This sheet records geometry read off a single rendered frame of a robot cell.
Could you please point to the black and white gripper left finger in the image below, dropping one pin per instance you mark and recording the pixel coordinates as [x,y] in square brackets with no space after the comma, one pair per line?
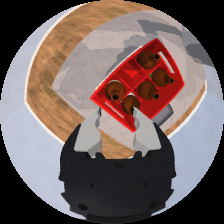
[83,143]

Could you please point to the red crate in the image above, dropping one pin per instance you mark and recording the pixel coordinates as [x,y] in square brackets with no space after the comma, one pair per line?
[133,74]

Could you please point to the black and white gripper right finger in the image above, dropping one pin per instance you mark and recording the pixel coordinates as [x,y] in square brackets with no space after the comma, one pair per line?
[152,141]

